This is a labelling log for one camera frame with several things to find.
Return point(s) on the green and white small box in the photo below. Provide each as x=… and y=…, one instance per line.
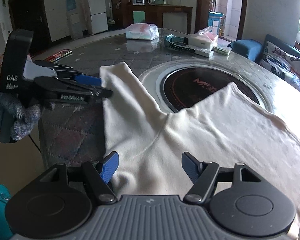
x=221, y=50

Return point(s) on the blue sofa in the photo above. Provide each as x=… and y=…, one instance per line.
x=245, y=47

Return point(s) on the clear plastic bag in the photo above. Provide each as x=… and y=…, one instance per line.
x=210, y=33

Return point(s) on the blue smartwatch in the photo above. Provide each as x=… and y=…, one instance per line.
x=172, y=40

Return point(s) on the person's left hand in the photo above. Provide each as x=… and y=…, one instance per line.
x=19, y=120

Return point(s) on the dark wooden door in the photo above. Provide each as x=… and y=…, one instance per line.
x=34, y=12

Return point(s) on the round black induction cooker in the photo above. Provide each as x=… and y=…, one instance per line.
x=190, y=90

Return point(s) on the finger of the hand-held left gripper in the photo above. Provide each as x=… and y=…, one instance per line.
x=90, y=80
x=105, y=93

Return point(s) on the water dispenser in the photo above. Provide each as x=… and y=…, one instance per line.
x=73, y=22

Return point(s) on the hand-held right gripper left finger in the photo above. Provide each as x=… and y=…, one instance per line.
x=110, y=167

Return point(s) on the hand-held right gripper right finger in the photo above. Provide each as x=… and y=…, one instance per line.
x=190, y=166

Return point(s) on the flat white small box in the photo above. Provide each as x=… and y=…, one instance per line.
x=203, y=53

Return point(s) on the red children's book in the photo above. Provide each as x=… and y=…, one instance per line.
x=58, y=55

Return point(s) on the light blue cabinet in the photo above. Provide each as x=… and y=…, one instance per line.
x=215, y=20

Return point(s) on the flat butterfly print pillow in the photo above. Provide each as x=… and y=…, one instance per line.
x=282, y=65

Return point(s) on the dark wooden cabinet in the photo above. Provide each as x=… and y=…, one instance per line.
x=165, y=11

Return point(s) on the cream shirt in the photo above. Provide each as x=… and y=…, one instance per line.
x=215, y=130

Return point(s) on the white refrigerator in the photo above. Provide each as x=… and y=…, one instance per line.
x=97, y=10

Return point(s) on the microwave oven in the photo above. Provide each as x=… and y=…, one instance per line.
x=139, y=0

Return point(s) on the plastic bag of tissues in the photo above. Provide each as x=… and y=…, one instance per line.
x=141, y=31

